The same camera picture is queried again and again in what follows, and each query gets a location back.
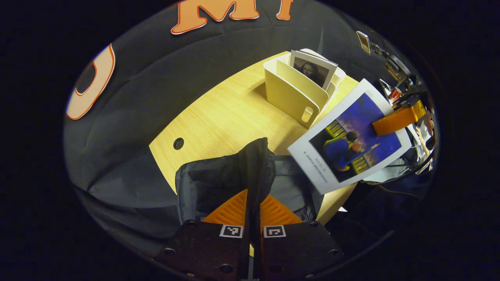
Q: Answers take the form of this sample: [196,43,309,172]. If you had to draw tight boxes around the black backdrop cloth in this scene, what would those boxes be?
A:
[62,0,391,254]

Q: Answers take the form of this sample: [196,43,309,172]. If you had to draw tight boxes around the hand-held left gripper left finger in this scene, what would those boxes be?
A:
[154,189,249,281]

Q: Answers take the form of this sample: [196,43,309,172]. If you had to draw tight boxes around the grey portrait cover book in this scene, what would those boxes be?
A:
[289,50,339,91]

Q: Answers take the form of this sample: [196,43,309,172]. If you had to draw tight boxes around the black schoolbag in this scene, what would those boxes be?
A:
[175,137,325,231]

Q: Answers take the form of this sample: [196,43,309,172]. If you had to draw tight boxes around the cream bookshelf rack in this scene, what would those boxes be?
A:
[263,48,346,130]

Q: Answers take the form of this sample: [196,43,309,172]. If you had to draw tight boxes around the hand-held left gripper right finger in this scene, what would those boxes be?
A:
[255,195,345,281]

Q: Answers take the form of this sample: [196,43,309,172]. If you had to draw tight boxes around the blue cover book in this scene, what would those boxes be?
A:
[287,78,412,195]

